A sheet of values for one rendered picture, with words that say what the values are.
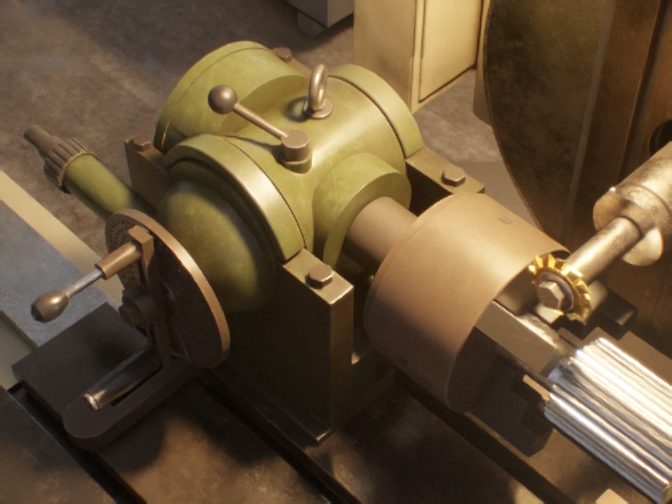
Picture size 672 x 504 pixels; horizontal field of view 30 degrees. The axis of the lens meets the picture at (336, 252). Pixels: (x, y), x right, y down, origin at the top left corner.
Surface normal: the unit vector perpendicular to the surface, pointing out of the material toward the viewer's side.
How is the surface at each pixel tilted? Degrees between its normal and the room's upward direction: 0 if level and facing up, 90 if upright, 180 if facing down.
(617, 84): 90
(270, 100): 90
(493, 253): 6
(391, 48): 90
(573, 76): 90
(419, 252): 28
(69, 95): 0
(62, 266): 0
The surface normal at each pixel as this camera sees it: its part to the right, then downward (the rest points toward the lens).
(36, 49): 0.00, -0.66
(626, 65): -0.71, 0.52
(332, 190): -0.30, -0.37
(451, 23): 0.70, 0.53
